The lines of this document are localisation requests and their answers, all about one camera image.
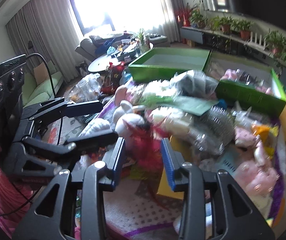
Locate grey curtain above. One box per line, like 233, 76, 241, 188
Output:
5, 0, 83, 63
153, 0, 183, 30

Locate white fluffy slipper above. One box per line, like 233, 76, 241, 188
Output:
79, 119, 112, 138

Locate pink pig plush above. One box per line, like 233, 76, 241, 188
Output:
220, 69, 239, 82

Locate silver glitter item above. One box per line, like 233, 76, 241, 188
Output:
203, 106, 236, 140

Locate red flower decoration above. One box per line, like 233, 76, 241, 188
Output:
174, 6, 193, 28

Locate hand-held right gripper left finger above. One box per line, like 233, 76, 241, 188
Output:
13, 137, 126, 240

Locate green box lid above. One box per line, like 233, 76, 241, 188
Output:
128, 47, 212, 82

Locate cream plush in plastic bag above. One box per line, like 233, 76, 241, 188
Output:
150, 107, 196, 135

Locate white rabbit plush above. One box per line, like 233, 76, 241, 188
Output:
113, 100, 146, 140

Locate green cardboard box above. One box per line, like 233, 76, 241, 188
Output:
203, 51, 286, 118

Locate grey sofa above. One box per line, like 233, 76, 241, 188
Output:
75, 32, 168, 62

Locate row of potted plants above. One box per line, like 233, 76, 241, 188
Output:
189, 4, 286, 78

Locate gold box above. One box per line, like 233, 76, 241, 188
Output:
156, 135, 198, 200

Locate black cable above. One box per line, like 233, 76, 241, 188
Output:
26, 53, 65, 143

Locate green sofa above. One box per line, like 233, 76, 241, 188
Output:
22, 60, 65, 108

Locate white picket fence ornament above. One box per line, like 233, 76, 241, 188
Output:
249, 31, 267, 49

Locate yellow noodle packet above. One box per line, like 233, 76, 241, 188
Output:
251, 122, 273, 140

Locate small plant in glass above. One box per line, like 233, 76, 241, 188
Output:
135, 29, 151, 53

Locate pink ballet shoes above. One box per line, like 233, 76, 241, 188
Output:
234, 126, 258, 147

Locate light blue packet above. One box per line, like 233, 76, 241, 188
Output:
218, 150, 243, 178

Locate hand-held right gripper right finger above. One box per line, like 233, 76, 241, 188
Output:
160, 138, 276, 240

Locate red feather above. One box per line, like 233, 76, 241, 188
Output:
123, 119, 173, 165

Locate grey television console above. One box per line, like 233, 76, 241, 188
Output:
179, 26, 286, 80

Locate round grey coffee table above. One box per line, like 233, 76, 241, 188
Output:
87, 54, 131, 73

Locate green card packet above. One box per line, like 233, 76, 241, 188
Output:
140, 94, 219, 117

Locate small pink plush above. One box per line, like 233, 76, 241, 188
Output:
114, 85, 133, 105

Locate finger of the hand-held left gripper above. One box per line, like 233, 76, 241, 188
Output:
20, 97, 104, 135
10, 131, 119, 178

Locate grey cloth in plastic bag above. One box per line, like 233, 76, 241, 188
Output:
169, 70, 219, 98

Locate red flowered bag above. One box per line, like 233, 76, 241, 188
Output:
100, 61, 127, 95

